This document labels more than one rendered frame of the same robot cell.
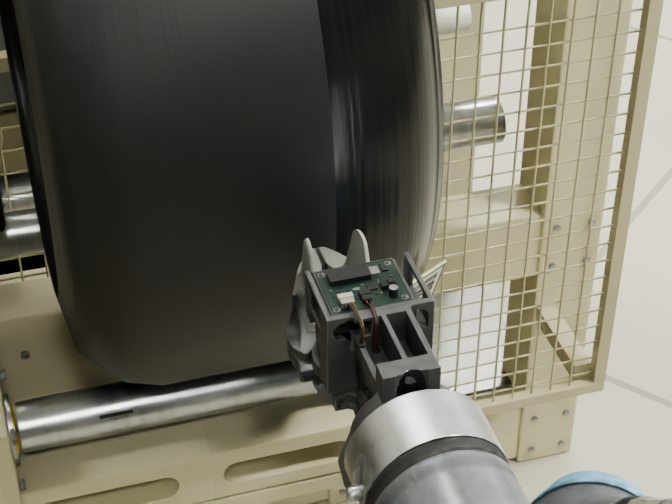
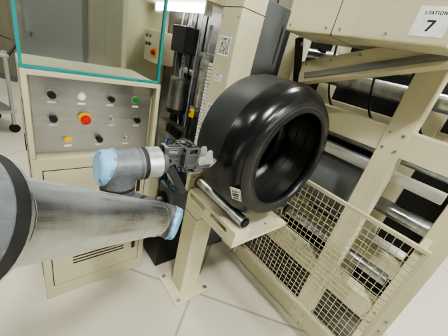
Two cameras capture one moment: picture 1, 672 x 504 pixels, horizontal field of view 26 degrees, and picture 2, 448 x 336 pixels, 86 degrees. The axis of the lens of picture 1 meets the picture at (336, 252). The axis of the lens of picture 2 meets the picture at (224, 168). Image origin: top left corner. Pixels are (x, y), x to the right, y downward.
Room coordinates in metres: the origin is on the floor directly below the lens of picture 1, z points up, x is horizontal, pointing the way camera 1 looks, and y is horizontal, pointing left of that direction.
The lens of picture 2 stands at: (0.50, -0.69, 1.48)
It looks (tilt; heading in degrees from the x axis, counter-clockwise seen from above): 25 degrees down; 62
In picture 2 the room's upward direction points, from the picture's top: 14 degrees clockwise
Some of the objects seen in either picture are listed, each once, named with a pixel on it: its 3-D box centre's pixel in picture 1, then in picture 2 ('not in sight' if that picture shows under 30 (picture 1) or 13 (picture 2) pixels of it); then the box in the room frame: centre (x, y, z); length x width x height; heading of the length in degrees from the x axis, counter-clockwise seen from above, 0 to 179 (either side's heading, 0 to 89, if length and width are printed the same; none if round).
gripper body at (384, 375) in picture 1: (381, 364); (178, 157); (0.68, -0.03, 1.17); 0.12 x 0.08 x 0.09; 16
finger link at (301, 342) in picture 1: (322, 339); not in sight; (0.74, 0.01, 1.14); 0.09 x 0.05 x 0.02; 16
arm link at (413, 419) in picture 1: (418, 464); (152, 161); (0.61, -0.05, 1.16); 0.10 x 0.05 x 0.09; 106
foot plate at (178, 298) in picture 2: not in sight; (184, 281); (0.99, 0.40, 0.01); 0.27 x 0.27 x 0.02; 17
